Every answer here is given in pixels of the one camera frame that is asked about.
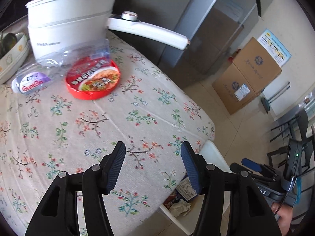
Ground white tissue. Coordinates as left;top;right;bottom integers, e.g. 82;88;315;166
169;199;191;217

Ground blue white biscuit box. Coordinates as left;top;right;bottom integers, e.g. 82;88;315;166
176;177;198;202

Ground red instant noodle cup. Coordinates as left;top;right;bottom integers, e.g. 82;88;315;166
65;56;121;100

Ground white trash bin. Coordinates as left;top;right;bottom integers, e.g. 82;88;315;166
160;140;232;235

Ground person right hand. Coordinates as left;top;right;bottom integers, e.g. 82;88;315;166
271;203;293;235

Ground black chair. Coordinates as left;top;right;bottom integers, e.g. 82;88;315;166
270;109;314;169

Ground broom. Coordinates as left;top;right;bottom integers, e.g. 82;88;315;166
260;82;290;113

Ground lower cardboard box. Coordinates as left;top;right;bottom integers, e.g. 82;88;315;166
212;63;258;115

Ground cardboard box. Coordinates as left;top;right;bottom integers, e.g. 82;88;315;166
212;63;258;115
233;37;282;94

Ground upper cardboard box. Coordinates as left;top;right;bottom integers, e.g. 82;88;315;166
233;37;282;94

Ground blue white printed box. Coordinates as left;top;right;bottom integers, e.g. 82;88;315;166
257;29;292;67

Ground floral tablecloth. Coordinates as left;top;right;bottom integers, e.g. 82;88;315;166
1;32;215;235

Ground grey refrigerator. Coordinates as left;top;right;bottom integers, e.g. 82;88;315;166
114;0;261;88

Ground stacked white bowls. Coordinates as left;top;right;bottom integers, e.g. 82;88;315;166
1;32;31;84

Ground dark green pumpkin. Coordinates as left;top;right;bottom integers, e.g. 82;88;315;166
0;32;18;58

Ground white electric cooking pot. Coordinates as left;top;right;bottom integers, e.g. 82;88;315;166
26;0;190;59

